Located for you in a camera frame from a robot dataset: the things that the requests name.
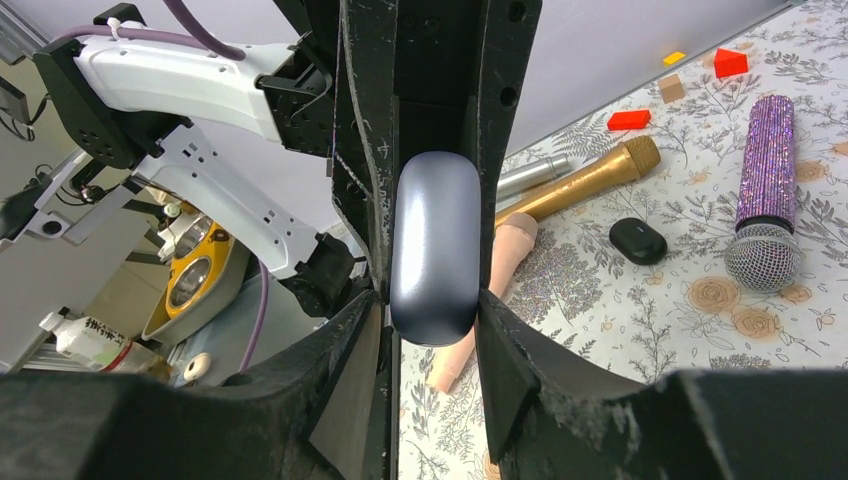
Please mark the tan wooden cube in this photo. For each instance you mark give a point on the tan wooden cube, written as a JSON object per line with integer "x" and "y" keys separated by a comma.
{"x": 671, "y": 88}

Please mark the black earbud charging case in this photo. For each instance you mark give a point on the black earbud charging case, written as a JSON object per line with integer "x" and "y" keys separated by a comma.
{"x": 638, "y": 242}

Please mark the gold microphone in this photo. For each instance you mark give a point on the gold microphone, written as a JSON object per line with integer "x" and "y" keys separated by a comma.
{"x": 628, "y": 161}

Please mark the red flat block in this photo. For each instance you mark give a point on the red flat block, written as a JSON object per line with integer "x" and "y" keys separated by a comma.
{"x": 629, "y": 120}

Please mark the floral table mat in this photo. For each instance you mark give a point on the floral table mat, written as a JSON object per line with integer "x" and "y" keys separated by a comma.
{"x": 686, "y": 312}

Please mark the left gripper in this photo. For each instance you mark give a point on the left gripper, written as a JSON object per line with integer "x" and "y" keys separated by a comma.
{"x": 380, "y": 82}

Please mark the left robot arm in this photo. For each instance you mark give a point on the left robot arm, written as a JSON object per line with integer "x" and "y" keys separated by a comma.
{"x": 132, "y": 97}

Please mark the red triangle block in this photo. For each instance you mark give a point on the red triangle block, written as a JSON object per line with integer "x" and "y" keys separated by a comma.
{"x": 727, "y": 63}

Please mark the yellow small block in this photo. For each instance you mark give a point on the yellow small block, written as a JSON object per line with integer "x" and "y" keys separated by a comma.
{"x": 673, "y": 58}

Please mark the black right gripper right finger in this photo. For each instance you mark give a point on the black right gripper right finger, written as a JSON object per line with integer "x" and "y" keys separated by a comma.
{"x": 550, "y": 414}

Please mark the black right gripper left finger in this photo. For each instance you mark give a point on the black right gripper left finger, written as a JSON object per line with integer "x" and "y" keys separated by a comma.
{"x": 321, "y": 409}

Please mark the purple glitter microphone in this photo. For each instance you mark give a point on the purple glitter microphone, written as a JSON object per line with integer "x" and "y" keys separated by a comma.
{"x": 764, "y": 255}

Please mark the silver microphone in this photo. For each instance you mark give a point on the silver microphone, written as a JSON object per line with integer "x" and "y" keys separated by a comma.
{"x": 528, "y": 176}

